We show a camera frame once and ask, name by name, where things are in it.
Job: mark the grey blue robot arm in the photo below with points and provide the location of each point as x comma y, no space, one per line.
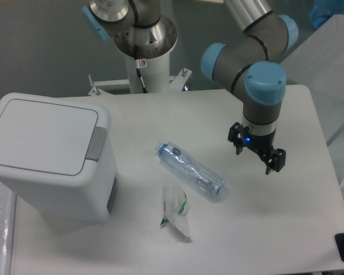
248,70

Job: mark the crumpled white green wrapper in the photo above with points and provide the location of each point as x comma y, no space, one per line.
174,202

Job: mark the translucent plastic sheet left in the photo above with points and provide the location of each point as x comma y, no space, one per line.
7,217

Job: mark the white trash can lid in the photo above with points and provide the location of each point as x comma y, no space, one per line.
47,137

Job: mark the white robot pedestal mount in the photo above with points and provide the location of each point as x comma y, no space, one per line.
146,53

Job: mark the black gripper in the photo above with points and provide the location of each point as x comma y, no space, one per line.
262,145

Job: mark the crushed clear plastic bottle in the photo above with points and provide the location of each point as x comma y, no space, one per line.
193,172

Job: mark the white plastic trash can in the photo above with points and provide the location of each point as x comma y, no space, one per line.
87,196

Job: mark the blue water jug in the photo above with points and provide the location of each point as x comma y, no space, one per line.
323,10

